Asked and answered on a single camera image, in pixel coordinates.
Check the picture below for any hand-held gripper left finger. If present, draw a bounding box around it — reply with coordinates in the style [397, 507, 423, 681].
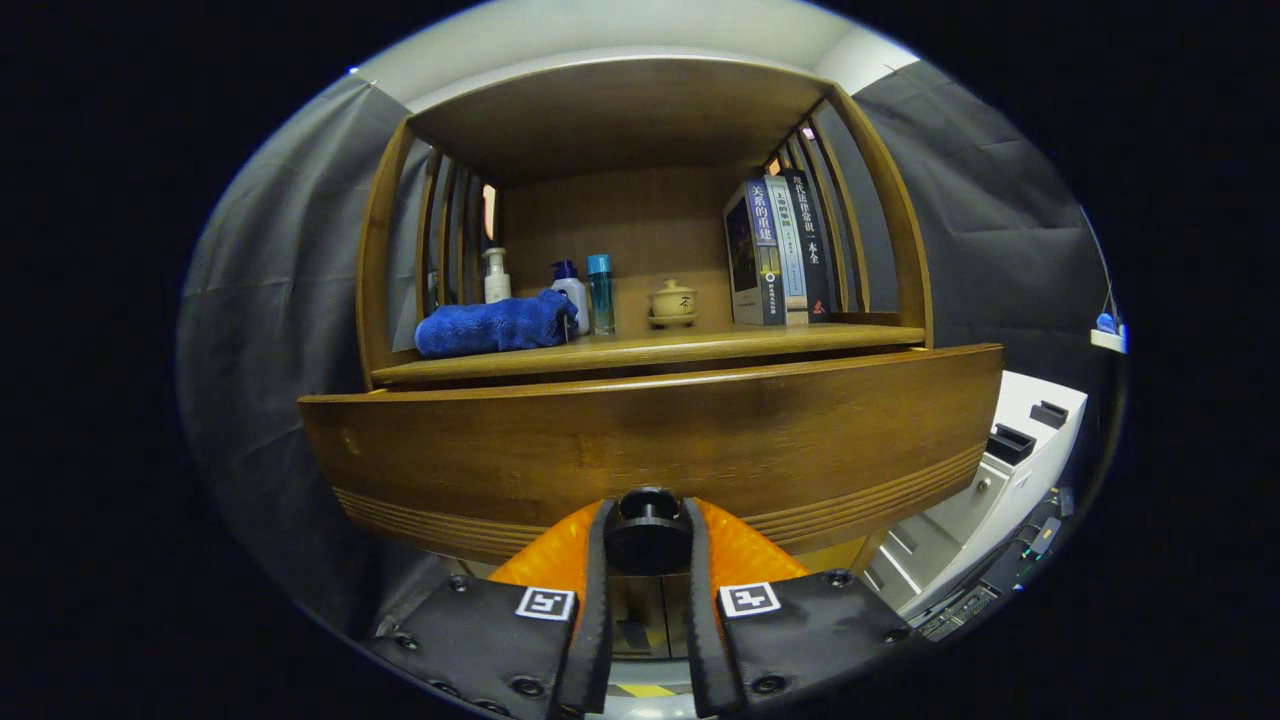
[365, 497, 616, 719]

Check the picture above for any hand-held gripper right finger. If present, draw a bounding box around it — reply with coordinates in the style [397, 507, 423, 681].
[683, 497, 916, 719]

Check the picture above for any black drawer knob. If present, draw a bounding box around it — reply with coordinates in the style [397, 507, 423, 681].
[604, 487, 694, 577]

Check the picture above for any wooden drawer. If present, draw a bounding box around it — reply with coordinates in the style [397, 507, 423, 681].
[298, 343, 1004, 566]

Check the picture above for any wooden cabinet door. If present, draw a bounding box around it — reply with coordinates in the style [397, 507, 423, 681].
[652, 577, 691, 659]
[612, 577, 653, 659]

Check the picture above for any wooden countertop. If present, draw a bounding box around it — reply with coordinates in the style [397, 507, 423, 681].
[370, 322, 926, 389]

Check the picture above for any wooden cabinet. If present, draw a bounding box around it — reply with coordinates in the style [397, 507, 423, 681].
[355, 55, 936, 661]

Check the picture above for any black electronic device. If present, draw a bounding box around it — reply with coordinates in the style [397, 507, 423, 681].
[915, 487, 1076, 641]

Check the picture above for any blue towel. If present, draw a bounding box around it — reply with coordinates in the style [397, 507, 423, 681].
[414, 288, 580, 359]

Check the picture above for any teal clear bottle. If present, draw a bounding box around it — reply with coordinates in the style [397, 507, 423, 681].
[586, 253, 616, 337]

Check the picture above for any white lotion bottle blue cap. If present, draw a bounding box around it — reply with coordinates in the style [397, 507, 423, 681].
[551, 260, 591, 338]

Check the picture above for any beige lidded teacup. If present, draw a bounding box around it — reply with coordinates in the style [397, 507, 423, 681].
[649, 278, 698, 320]

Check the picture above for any book with purple spine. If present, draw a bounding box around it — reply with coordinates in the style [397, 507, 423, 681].
[723, 180, 788, 327]

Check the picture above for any book with white spine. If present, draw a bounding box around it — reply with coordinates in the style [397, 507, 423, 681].
[765, 176, 809, 325]

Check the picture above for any book with black spine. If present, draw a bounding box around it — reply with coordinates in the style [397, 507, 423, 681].
[788, 168, 836, 323]

